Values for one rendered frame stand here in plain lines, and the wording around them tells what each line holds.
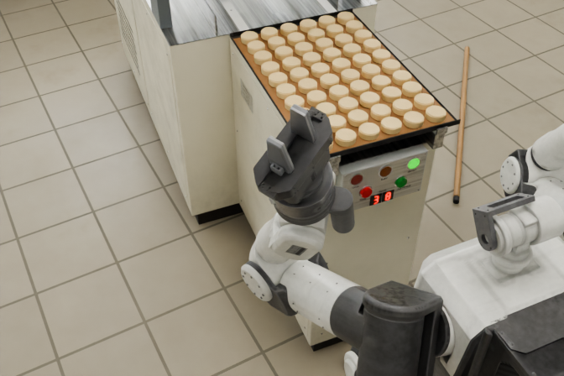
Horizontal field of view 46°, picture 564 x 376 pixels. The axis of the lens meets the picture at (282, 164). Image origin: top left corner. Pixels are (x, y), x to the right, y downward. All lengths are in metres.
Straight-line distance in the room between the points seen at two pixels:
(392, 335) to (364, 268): 1.00
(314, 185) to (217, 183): 1.66
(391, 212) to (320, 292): 0.79
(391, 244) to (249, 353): 0.64
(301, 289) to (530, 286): 0.36
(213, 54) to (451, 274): 1.29
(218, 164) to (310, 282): 1.36
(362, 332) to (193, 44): 1.30
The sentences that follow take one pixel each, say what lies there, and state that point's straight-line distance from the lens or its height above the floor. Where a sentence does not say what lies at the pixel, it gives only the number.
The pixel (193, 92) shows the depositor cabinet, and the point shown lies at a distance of 2.21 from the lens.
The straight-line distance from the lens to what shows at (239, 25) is 2.05.
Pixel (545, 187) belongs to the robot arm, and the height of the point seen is 1.03.
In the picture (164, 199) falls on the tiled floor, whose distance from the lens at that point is 2.77.
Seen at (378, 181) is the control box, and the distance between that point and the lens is 1.68.
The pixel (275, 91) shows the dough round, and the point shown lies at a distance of 1.76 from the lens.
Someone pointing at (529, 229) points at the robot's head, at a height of 1.21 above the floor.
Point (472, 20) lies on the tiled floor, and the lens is 4.04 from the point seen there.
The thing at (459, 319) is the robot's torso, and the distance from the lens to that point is 1.05.
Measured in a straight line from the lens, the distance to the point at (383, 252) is 1.97.
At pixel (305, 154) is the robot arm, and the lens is 0.79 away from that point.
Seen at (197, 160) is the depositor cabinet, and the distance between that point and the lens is 2.39.
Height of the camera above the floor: 1.93
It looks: 42 degrees down
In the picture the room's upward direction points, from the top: straight up
